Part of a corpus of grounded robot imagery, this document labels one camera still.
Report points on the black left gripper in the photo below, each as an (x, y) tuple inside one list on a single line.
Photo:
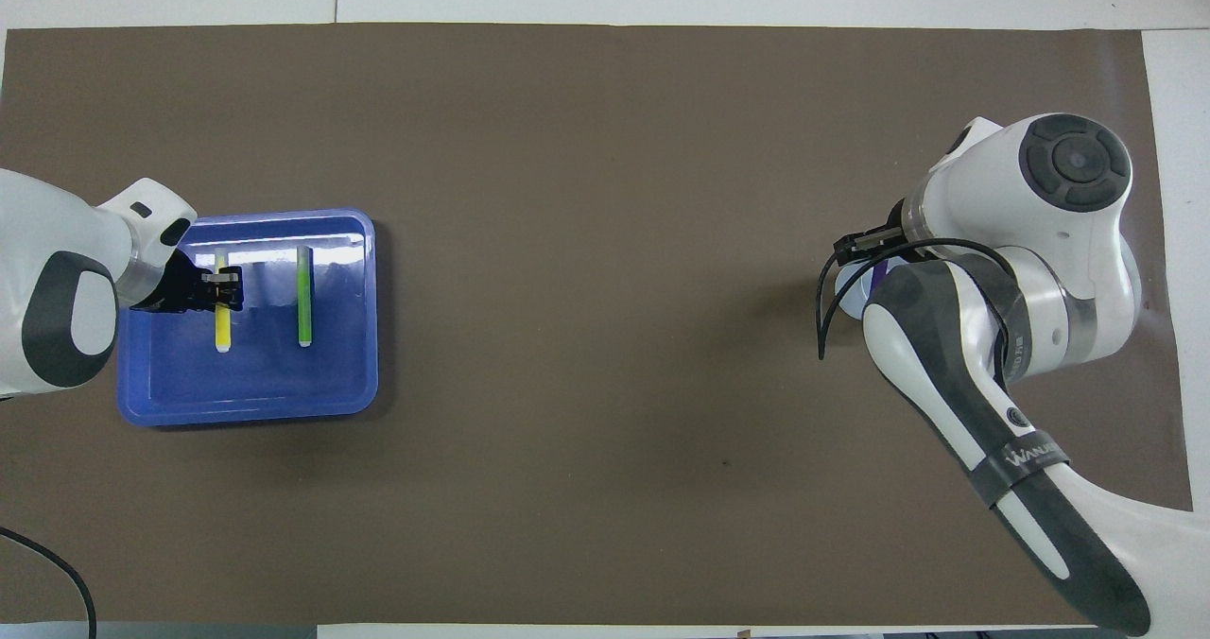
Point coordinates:
[(175, 294)]

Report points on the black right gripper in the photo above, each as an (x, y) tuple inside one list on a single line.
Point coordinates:
[(865, 244)]

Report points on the purple pen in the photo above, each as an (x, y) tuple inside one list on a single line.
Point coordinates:
[(880, 275)]

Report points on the yellow pen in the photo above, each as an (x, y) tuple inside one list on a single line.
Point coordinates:
[(223, 332)]

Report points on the green pen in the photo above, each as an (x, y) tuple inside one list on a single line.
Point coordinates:
[(304, 299)]

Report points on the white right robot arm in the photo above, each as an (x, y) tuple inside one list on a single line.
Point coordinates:
[(1040, 270)]

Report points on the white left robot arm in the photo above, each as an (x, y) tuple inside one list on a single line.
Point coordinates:
[(47, 242)]

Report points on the blue plastic tray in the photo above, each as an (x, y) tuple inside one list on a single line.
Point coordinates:
[(170, 384)]

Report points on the translucent plastic cup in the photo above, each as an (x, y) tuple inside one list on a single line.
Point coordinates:
[(851, 299)]

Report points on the brown table mat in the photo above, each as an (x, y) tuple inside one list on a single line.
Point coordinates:
[(605, 147)]

